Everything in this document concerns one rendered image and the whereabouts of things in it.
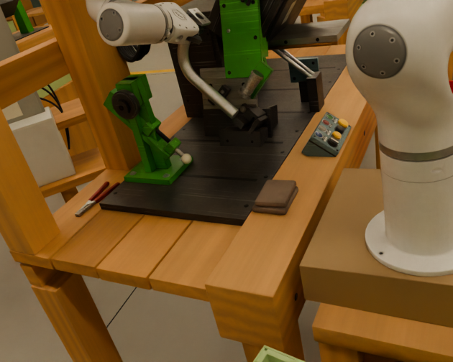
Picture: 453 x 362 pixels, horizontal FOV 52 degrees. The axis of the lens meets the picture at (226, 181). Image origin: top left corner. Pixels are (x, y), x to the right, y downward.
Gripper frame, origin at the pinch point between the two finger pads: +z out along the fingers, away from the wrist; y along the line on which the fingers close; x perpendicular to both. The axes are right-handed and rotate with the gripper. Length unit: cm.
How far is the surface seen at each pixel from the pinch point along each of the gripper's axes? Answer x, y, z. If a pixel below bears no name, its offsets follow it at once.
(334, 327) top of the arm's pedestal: 3, -70, -41
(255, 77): 1.0, -19.5, 8.2
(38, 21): 507, 593, 650
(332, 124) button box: -3.4, -42.6, 13.1
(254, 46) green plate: -3.4, -12.7, 11.9
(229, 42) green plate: 0.8, -6.6, 11.9
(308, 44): -10.9, -20.9, 24.4
